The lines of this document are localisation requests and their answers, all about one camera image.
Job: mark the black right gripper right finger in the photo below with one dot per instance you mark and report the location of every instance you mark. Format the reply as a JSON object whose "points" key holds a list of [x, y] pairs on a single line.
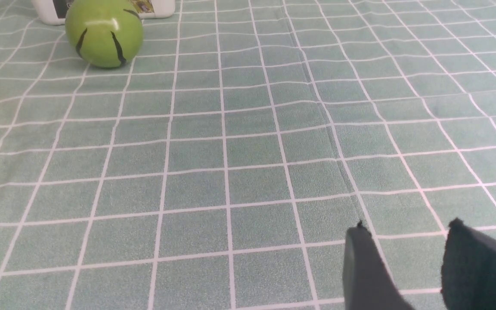
{"points": [[468, 272]]}

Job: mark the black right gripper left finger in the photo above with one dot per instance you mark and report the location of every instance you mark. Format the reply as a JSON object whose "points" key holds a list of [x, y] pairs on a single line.
{"points": [[367, 284]]}

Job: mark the white box with green lid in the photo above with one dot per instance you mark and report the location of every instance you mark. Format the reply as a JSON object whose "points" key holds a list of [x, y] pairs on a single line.
{"points": [[54, 12]]}

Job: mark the green checkered tablecloth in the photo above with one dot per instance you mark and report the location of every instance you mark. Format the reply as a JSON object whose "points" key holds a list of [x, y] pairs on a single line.
{"points": [[221, 168]]}

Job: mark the green ball with black stripes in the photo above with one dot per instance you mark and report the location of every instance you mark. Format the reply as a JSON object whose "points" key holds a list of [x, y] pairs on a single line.
{"points": [[107, 42]]}

